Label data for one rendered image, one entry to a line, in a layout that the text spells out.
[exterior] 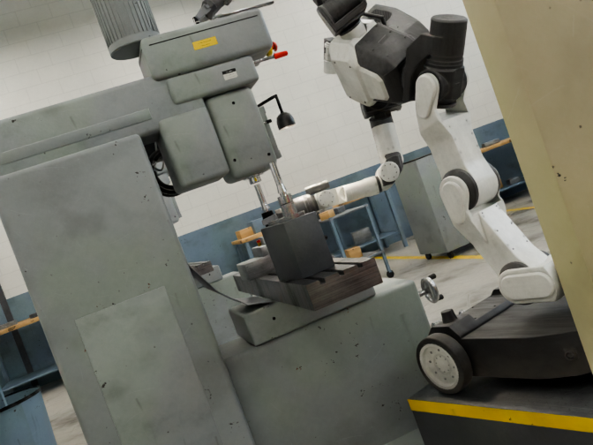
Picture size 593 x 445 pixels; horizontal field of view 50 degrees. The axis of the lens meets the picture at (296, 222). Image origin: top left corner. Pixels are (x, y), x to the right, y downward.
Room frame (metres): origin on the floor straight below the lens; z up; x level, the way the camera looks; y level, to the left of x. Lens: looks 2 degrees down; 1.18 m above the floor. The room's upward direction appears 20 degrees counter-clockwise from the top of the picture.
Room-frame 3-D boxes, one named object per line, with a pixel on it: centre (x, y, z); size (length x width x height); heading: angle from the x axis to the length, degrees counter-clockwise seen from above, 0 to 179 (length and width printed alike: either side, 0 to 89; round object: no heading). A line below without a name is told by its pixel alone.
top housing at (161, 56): (2.47, 0.11, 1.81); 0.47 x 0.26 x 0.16; 106
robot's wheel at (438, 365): (2.07, -0.29, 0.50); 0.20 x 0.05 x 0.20; 34
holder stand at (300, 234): (2.12, 0.03, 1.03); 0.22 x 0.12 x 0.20; 23
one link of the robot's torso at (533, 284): (1.99, -0.67, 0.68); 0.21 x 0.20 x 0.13; 34
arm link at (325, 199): (2.47, -0.11, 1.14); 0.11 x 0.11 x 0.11; 1
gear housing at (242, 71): (2.46, 0.14, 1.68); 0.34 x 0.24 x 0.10; 106
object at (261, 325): (2.47, 0.09, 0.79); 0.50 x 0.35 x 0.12; 106
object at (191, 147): (2.42, 0.28, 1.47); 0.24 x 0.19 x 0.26; 16
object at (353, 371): (2.48, 0.07, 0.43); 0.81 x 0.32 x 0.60; 106
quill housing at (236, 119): (2.47, 0.10, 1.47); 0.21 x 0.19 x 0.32; 16
